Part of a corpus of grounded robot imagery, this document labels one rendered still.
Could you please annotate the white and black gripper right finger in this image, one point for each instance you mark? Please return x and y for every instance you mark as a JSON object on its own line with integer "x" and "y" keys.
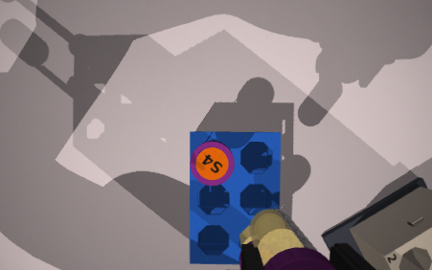
{"x": 344, "y": 257}

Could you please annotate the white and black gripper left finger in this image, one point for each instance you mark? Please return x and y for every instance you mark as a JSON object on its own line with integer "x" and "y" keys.
{"x": 250, "y": 258}

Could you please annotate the blue tube rack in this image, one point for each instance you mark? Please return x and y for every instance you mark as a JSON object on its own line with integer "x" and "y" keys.
{"x": 257, "y": 158}

